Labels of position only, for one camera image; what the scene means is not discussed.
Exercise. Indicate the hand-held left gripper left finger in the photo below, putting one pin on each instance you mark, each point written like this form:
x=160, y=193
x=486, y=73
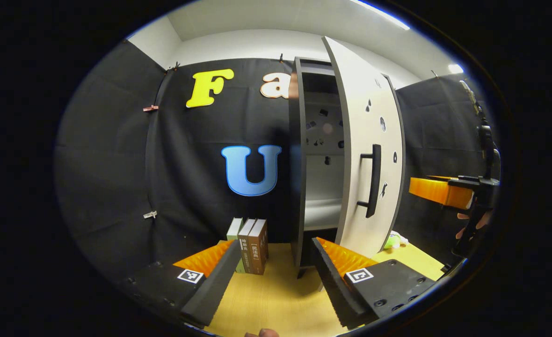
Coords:
x=220, y=285

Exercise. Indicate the slim brown book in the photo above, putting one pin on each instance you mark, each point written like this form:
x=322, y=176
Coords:
x=245, y=252

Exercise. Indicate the white cloth clip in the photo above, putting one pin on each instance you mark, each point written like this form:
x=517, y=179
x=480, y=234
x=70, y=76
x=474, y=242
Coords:
x=150, y=214

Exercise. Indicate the thick brown book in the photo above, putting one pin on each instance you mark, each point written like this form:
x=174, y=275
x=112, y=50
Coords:
x=259, y=252

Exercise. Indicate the green and white plush toy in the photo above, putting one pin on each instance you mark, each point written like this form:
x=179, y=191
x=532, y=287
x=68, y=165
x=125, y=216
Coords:
x=392, y=242

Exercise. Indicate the green and white book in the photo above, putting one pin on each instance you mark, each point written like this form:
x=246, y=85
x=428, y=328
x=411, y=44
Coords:
x=234, y=229

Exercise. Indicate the beige cabinet door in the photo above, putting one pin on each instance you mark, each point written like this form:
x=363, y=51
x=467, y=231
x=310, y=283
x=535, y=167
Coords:
x=358, y=224

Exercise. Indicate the black backdrop cloth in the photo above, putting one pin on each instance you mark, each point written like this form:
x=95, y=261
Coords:
x=117, y=164

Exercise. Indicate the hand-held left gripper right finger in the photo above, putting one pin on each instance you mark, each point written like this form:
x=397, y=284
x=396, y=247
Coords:
x=332, y=285

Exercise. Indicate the red cloth clip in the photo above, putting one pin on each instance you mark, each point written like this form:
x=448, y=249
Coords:
x=150, y=108

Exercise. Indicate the small ceiling light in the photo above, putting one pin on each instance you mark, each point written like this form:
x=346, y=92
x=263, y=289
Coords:
x=456, y=69

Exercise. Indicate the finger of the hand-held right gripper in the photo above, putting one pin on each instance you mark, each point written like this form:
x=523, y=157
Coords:
x=463, y=179
x=439, y=193

